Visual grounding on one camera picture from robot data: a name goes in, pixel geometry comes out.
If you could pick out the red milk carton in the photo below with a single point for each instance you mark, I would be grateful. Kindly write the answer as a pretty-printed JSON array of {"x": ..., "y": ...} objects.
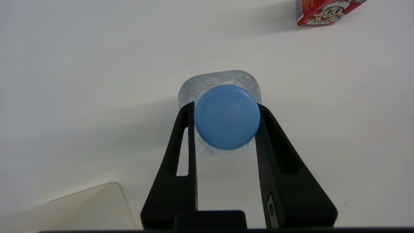
[{"x": 323, "y": 13}]

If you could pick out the cream plastic basket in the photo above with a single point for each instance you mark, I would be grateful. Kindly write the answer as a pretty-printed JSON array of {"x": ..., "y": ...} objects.
[{"x": 81, "y": 210}]

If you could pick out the clear soda water bottle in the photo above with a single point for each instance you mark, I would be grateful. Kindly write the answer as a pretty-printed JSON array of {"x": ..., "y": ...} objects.
[{"x": 226, "y": 116}]

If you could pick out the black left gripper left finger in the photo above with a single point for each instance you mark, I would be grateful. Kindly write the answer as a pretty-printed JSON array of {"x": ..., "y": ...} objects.
[{"x": 174, "y": 194}]

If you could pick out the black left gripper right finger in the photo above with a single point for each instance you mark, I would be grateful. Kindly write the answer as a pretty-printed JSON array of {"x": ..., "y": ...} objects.
[{"x": 291, "y": 194}]

